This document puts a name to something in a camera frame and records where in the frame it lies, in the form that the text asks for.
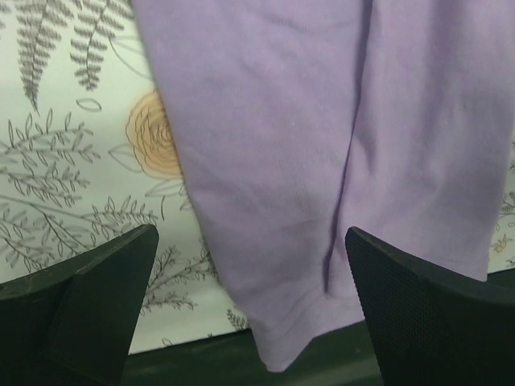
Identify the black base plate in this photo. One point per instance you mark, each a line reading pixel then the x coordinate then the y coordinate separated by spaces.
pixel 193 335

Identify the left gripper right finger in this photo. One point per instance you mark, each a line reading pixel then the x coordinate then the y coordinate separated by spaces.
pixel 430 325

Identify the floral table mat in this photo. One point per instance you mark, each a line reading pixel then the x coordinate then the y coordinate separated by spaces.
pixel 87 152

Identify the purple t shirt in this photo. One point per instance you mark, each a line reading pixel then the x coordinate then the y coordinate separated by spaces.
pixel 296 120

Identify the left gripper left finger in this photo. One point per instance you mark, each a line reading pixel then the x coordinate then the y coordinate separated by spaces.
pixel 73 322

